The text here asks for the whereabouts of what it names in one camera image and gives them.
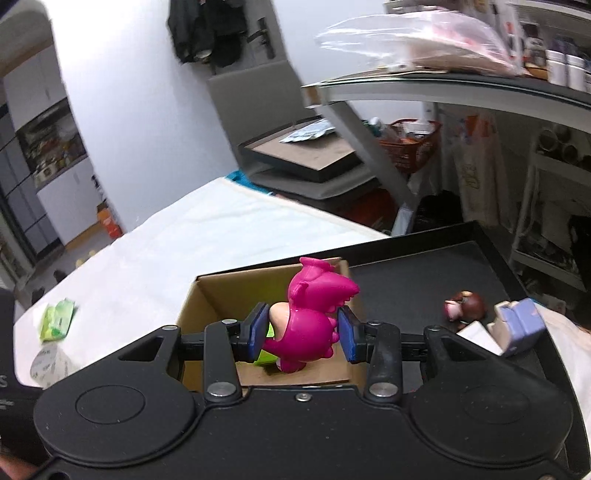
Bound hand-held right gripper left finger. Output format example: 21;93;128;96
117;302;271;402

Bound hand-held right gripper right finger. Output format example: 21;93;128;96
337;307;490;400

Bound pink toy figure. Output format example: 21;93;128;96
263;257;361;374

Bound cardboard box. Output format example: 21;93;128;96
177;258;365;400

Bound black tray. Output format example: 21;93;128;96
318;220;591;476

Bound white plastic block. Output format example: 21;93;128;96
456;320;504;357

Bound clear plastic cup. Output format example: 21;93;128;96
29;346;70;391

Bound green tissue packet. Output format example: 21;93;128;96
39;299;77;343

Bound brown-haired small figurine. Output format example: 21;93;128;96
444;291;486;321

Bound black framed board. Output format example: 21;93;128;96
238;117;370;185

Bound orange box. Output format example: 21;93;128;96
97;203;123;238

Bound orange plastic basket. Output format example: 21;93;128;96
379;119;441;175

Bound grey plastic mailer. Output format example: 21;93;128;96
281;119;335;144

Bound white tote bag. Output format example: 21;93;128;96
450;111;513;227

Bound white cabinet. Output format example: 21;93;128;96
36;157;116;245

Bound grey chair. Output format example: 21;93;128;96
206;58;384;199

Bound white shelving rack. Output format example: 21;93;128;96
510;129;591;291

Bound glass-topped desk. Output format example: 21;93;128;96
300;71;591;236

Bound clear plastic bag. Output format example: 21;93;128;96
315;10;527;77

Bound dark hanging clothes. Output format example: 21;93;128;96
166;0;250;68

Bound white jar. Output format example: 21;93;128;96
566;54;587;90
546;50;568;86

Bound black door handle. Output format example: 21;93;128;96
247;17;276;59

